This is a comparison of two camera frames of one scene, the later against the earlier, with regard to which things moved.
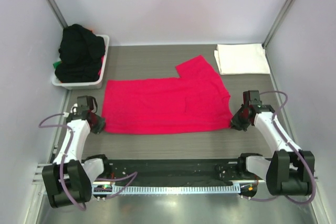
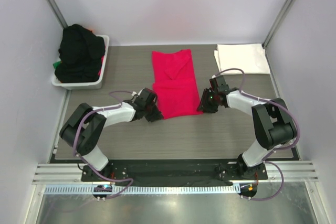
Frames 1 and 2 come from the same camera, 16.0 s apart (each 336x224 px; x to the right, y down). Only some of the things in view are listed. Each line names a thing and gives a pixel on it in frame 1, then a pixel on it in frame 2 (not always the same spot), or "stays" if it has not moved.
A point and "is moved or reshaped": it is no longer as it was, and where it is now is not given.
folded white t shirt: [242, 59] stays
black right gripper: [145, 170] stays
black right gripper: [235, 123] → [204, 103]
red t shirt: [197, 100] is moved or reshaped
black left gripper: [101, 125] → [156, 116]
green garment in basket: [56, 64] stays
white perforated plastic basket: [95, 84] stays
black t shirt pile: [81, 52] stays
